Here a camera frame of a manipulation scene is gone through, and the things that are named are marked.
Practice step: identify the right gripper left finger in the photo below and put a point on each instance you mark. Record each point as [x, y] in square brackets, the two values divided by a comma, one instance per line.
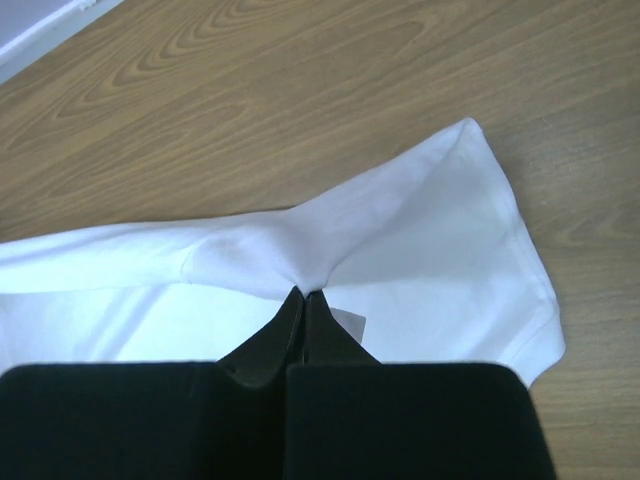
[262, 359]

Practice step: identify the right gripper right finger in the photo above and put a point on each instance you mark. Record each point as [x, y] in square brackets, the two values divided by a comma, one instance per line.
[326, 342]

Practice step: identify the aluminium rail frame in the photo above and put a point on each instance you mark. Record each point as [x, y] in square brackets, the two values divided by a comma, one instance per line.
[31, 29]

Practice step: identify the white t-shirt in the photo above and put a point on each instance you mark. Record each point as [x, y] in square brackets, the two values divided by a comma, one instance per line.
[425, 258]

